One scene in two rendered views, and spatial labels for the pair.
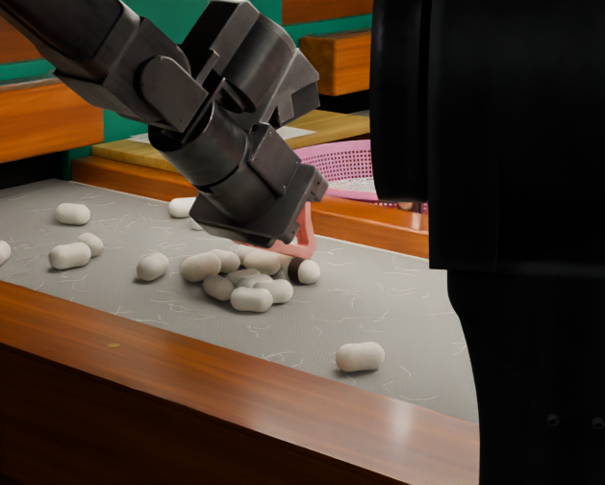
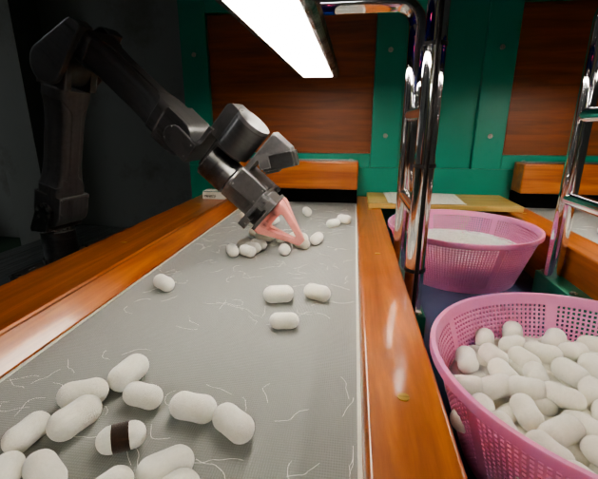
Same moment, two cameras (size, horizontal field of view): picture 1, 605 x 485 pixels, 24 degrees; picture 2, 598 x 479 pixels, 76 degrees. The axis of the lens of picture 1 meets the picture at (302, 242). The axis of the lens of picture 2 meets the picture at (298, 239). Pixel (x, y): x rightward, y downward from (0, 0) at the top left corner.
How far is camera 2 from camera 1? 97 cm
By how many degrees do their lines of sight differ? 55
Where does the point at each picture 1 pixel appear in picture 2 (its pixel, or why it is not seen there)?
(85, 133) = (346, 183)
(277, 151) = (247, 182)
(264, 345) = (186, 267)
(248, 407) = (45, 274)
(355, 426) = (13, 296)
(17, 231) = not seen: hidden behind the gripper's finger
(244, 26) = (230, 116)
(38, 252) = not seen: hidden behind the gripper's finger
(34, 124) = (319, 176)
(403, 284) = (310, 270)
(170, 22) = not seen: hidden behind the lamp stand
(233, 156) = (221, 180)
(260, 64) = (231, 136)
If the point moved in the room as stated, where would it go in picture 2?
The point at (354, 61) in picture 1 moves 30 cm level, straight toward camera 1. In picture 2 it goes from (540, 177) to (453, 186)
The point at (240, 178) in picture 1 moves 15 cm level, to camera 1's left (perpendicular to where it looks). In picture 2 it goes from (227, 191) to (197, 180)
